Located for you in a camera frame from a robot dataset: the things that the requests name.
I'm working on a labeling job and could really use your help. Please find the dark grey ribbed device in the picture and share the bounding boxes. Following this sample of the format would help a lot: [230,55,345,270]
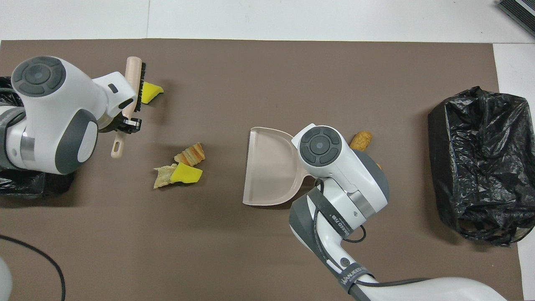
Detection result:
[497,0,535,39]

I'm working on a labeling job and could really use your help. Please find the beige plastic dustpan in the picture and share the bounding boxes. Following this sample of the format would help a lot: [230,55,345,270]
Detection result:
[243,127,312,206]

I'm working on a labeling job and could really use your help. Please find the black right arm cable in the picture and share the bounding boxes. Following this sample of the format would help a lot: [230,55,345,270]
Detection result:
[311,180,367,268]

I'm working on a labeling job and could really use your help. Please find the brown oval bread roll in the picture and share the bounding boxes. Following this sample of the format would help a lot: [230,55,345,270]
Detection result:
[349,131,373,151]

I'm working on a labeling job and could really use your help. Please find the brown paper table mat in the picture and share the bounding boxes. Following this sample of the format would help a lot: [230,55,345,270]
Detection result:
[0,39,525,301]

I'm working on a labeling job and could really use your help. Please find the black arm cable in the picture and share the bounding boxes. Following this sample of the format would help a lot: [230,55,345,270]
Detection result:
[311,180,367,268]
[0,234,66,301]

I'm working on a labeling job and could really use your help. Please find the pale bread piece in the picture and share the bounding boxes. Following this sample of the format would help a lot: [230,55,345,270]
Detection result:
[153,164,178,189]

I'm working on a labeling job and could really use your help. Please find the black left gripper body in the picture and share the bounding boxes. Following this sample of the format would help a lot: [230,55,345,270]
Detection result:
[100,113,122,133]

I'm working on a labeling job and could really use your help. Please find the yellow sponge with green pad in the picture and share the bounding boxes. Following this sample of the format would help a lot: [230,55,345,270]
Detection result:
[170,162,203,184]

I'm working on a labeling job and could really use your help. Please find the right black bin bag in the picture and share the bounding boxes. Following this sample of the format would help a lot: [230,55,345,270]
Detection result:
[428,86,535,247]

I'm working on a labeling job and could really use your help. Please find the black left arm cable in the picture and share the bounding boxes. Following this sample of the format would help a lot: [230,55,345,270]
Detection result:
[0,234,66,301]

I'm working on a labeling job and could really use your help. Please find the large striped croissant piece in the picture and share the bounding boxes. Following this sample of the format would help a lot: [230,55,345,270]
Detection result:
[174,143,206,167]

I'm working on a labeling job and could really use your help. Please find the boxy bin with black bag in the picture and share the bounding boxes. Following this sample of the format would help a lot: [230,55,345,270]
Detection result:
[0,77,76,199]

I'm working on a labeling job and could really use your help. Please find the small yellow sponge piece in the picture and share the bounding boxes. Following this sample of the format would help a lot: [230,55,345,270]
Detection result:
[141,82,164,105]

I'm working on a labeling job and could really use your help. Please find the beige hand brush black bristles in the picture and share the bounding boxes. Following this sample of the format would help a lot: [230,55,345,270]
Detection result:
[110,56,147,158]

